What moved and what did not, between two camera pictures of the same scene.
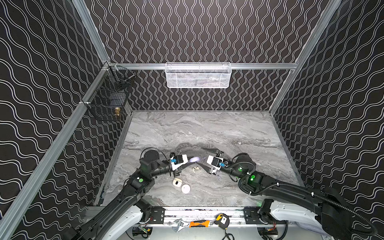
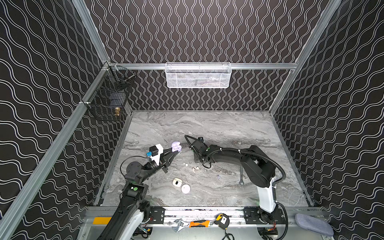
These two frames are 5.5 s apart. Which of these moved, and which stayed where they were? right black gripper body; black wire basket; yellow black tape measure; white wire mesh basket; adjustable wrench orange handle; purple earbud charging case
Moved: right black gripper body; purple earbud charging case
Stayed: yellow black tape measure; black wire basket; adjustable wrench orange handle; white wire mesh basket
